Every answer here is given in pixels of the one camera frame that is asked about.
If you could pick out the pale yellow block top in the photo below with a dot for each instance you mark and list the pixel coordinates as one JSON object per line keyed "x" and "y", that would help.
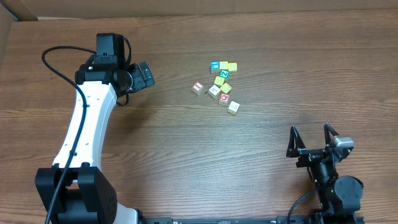
{"x": 224, "y": 65}

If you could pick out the yellow block middle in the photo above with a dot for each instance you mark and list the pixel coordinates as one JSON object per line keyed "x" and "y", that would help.
{"x": 219, "y": 81}

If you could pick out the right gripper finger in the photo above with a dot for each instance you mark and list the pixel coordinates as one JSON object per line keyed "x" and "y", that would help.
{"x": 296, "y": 146}
{"x": 330, "y": 134}

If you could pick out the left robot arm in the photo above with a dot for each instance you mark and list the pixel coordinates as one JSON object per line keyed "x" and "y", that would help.
{"x": 74, "y": 189}

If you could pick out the yellow block top right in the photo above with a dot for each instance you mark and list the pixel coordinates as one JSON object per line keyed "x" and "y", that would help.
{"x": 233, "y": 68}

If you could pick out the blue letter block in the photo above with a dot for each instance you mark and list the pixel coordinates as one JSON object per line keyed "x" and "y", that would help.
{"x": 215, "y": 66}

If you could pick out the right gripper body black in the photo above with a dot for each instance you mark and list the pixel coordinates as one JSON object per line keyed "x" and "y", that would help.
{"x": 308, "y": 156}

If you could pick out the white dotted wooden block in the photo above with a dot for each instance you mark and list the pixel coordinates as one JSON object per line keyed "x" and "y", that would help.
{"x": 233, "y": 107}

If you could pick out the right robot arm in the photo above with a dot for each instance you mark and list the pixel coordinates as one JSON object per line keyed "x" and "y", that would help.
{"x": 339, "y": 196}

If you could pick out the green Z letter block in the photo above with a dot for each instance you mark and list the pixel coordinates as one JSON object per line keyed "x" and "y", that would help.
{"x": 224, "y": 74}

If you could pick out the white picture block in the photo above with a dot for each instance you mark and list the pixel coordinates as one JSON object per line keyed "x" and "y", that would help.
{"x": 214, "y": 91}

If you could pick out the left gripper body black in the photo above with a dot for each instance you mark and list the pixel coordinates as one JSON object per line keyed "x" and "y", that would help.
{"x": 137, "y": 80}

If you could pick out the red I letter block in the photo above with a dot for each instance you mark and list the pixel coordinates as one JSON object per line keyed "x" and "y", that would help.
{"x": 198, "y": 88}

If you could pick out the red Q letter block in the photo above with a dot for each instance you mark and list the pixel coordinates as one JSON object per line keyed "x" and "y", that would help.
{"x": 224, "y": 99}

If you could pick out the yellow block lower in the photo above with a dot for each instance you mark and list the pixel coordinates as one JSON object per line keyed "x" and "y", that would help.
{"x": 225, "y": 88}

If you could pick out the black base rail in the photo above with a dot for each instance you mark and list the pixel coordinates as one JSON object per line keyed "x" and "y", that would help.
{"x": 276, "y": 220}

